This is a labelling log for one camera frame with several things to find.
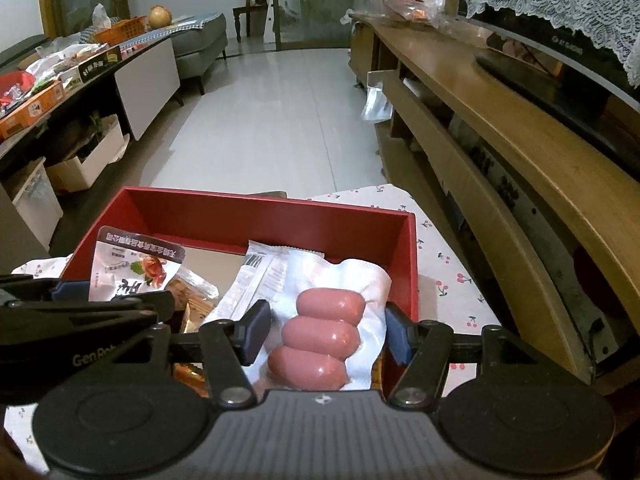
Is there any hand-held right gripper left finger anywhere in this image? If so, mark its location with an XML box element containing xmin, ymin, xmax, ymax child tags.
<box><xmin>62</xmin><ymin>300</ymin><xmax>272</xmax><ymax>407</ymax></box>

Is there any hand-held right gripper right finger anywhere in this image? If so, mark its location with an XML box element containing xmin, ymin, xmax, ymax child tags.
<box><xmin>385</xmin><ymin>302</ymin><xmax>556</xmax><ymax>409</ymax></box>

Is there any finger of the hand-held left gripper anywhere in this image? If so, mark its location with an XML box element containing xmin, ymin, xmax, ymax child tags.
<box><xmin>0</xmin><ymin>292</ymin><xmax>176</xmax><ymax>341</ymax></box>
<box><xmin>0</xmin><ymin>274</ymin><xmax>93</xmax><ymax>303</ymax></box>

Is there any white packet with meat print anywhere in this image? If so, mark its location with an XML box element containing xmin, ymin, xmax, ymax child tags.
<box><xmin>89</xmin><ymin>226</ymin><xmax>187</xmax><ymax>303</ymax></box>

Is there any white foil packet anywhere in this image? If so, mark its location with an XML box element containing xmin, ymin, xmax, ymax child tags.
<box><xmin>202</xmin><ymin>240</ymin><xmax>328</xmax><ymax>328</ymax></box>

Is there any clear sausage packet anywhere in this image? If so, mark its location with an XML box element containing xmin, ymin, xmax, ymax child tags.
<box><xmin>200</xmin><ymin>258</ymin><xmax>392</xmax><ymax>392</ymax></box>

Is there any brown snack packet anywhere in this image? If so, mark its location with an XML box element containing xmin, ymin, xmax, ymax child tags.
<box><xmin>165</xmin><ymin>266</ymin><xmax>221</xmax><ymax>333</ymax></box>

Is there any red cardboard box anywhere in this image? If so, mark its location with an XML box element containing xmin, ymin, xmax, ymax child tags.
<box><xmin>60</xmin><ymin>186</ymin><xmax>420</xmax><ymax>396</ymax></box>

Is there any cherry print tablecloth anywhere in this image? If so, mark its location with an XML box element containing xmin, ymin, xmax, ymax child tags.
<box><xmin>0</xmin><ymin>185</ymin><xmax>501</xmax><ymax>471</ymax></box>

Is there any white plastic bin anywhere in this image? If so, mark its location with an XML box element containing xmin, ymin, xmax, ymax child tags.
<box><xmin>12</xmin><ymin>157</ymin><xmax>65</xmax><ymax>251</ymax></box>

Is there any white cardboard box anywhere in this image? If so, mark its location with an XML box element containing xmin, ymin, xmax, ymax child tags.
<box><xmin>45</xmin><ymin>115</ymin><xmax>131</xmax><ymax>196</ymax></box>

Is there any orange cardboard box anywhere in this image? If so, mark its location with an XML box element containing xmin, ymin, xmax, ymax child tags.
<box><xmin>0</xmin><ymin>80</ymin><xmax>66</xmax><ymax>141</ymax></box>

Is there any black cardboard box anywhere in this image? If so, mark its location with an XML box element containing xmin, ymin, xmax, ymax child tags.
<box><xmin>60</xmin><ymin>45</ymin><xmax>123</xmax><ymax>91</ymax></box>

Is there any crumpled clear plastic bag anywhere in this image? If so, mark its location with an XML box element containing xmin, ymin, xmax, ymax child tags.
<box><xmin>361</xmin><ymin>71</ymin><xmax>396</xmax><ymax>123</ymax></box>

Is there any wooden television cabinet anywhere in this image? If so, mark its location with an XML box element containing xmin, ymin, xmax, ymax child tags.
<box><xmin>348</xmin><ymin>12</ymin><xmax>640</xmax><ymax>396</ymax></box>

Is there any orange basket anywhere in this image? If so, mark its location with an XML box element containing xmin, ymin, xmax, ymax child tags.
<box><xmin>92</xmin><ymin>16</ymin><xmax>148</xmax><ymax>47</ymax></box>

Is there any white plastic bag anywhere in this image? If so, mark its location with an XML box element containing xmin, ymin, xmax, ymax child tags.
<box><xmin>91</xmin><ymin>2</ymin><xmax>113</xmax><ymax>31</ymax></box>

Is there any grey sofa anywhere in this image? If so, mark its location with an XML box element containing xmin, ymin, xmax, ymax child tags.
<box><xmin>172</xmin><ymin>10</ymin><xmax>228</xmax><ymax>96</ymax></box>

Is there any black television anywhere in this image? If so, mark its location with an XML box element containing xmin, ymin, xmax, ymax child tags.
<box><xmin>457</xmin><ymin>0</ymin><xmax>640</xmax><ymax>156</ymax></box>

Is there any dark wooden chair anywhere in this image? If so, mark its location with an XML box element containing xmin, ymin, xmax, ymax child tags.
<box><xmin>232</xmin><ymin>0</ymin><xmax>273</xmax><ymax>43</ymax></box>

